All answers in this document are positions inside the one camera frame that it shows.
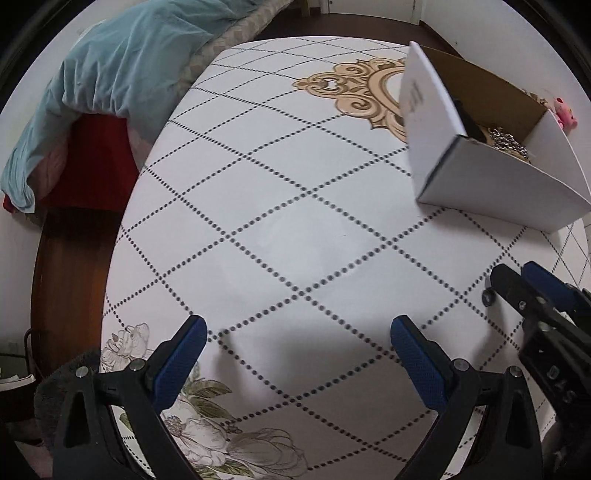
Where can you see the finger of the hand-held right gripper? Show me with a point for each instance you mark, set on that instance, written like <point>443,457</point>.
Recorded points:
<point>515,288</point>
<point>549,286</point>

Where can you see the white cardboard box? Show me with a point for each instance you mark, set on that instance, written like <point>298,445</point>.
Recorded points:
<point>489,184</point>

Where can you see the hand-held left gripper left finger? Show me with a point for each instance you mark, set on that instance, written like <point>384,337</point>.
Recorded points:
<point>180,364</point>

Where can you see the white diamond pattern tablecloth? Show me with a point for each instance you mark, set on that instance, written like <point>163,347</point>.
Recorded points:
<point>277,221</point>

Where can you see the black smart band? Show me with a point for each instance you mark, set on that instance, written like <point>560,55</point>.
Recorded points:
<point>470,122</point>

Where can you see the teal blanket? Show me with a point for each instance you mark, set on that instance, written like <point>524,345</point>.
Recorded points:
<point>115,64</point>

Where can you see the red bed base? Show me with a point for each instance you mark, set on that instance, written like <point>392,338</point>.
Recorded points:
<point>92,166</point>

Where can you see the pink plush toy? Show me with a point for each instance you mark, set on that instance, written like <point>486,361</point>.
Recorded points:
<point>567,115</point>

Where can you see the white door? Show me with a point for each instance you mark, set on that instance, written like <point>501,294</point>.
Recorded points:
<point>369,9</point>

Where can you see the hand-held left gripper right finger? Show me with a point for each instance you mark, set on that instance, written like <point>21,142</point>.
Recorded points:
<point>418,364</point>

